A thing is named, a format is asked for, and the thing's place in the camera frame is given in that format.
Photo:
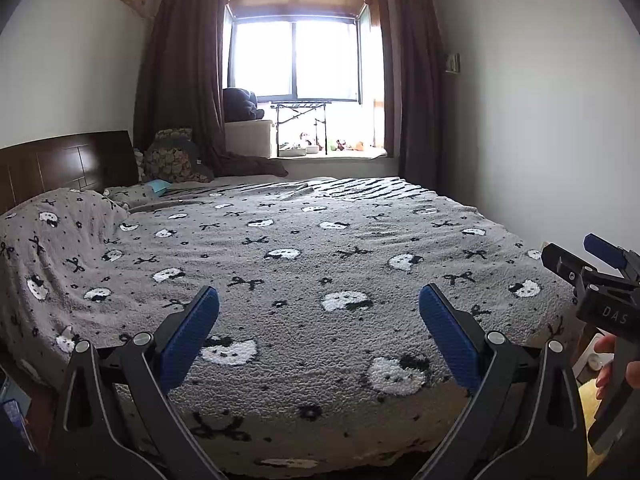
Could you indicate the small wall shelf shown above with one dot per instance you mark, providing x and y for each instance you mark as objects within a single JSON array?
[{"x": 452, "y": 63}]

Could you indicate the blue box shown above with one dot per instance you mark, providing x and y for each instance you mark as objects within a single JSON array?
[{"x": 15, "y": 410}]

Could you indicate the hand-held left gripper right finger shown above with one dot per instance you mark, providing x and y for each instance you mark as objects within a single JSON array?
[{"x": 447, "y": 340}]

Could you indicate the grey printed fleece blanket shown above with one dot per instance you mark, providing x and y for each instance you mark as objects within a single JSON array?
[{"x": 300, "y": 270}]

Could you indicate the black and white striped sheet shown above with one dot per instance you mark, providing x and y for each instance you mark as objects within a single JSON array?
[{"x": 360, "y": 187}]

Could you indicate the brown cloth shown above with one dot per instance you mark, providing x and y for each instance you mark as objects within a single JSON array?
[{"x": 250, "y": 165}]

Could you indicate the window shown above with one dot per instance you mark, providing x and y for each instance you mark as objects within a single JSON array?
[{"x": 320, "y": 55}]

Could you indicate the brown curtain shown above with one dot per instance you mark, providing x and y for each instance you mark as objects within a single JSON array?
[
  {"x": 185, "y": 60},
  {"x": 415, "y": 85}
]

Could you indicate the light blue cloth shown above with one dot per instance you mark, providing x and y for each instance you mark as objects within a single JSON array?
[{"x": 161, "y": 186}]

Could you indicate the dark patterned pillow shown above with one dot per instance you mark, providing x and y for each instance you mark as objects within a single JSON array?
[{"x": 172, "y": 160}]

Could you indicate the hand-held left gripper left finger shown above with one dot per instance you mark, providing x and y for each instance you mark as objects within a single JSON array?
[{"x": 192, "y": 335}]

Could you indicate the white storage box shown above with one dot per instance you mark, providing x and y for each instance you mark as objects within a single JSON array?
[{"x": 250, "y": 137}]

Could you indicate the bay window ledge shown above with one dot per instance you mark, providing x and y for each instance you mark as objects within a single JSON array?
[{"x": 350, "y": 154}]

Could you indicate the white cup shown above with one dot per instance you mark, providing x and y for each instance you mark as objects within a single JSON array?
[{"x": 594, "y": 361}]

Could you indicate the yellow fluffy blanket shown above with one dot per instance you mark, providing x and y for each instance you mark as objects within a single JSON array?
[{"x": 590, "y": 400}]

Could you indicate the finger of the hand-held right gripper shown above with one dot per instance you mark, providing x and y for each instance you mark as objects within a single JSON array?
[
  {"x": 560, "y": 260},
  {"x": 605, "y": 251}
]

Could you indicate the dark plush toy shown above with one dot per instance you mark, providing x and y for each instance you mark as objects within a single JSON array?
[{"x": 240, "y": 102}]

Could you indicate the small orange toy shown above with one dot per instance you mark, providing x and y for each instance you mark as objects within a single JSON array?
[{"x": 357, "y": 146}]

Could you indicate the black folding stand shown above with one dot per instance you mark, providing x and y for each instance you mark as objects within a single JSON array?
[{"x": 300, "y": 106}]

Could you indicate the person's right hand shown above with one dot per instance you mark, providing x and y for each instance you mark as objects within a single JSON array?
[{"x": 606, "y": 365}]

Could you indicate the dark wooden headboard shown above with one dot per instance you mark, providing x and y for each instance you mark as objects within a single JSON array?
[{"x": 60, "y": 160}]

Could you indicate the small plush toy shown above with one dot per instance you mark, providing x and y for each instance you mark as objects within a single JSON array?
[{"x": 305, "y": 139}]

